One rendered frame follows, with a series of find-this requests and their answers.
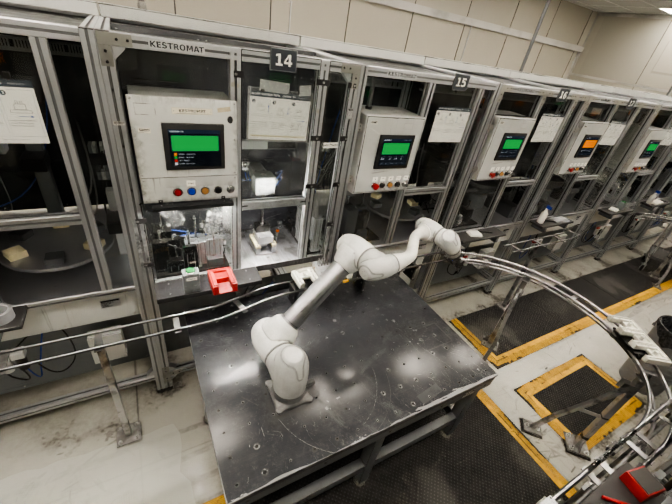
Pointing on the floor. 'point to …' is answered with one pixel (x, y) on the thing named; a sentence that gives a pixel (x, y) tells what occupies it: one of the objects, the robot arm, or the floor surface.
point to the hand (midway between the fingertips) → (457, 267)
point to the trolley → (656, 250)
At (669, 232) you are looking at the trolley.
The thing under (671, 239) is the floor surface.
